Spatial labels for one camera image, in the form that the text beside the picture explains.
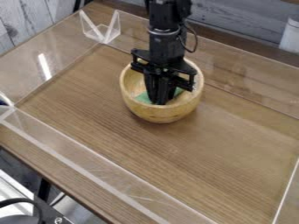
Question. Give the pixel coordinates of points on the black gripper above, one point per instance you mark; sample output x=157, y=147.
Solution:
x=161, y=65

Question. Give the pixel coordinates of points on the green rectangular block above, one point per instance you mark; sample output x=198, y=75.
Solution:
x=142, y=96

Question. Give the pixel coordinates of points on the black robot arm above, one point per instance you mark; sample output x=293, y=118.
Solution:
x=166, y=17

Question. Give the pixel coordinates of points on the brown wooden bowl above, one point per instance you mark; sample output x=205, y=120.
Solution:
x=174, y=110

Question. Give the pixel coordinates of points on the black metal table leg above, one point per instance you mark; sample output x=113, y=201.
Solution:
x=44, y=189

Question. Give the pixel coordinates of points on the clear acrylic corner bracket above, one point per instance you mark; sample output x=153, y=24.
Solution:
x=101, y=33

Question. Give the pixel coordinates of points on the clear acrylic tray wall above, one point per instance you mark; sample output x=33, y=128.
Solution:
x=112, y=192

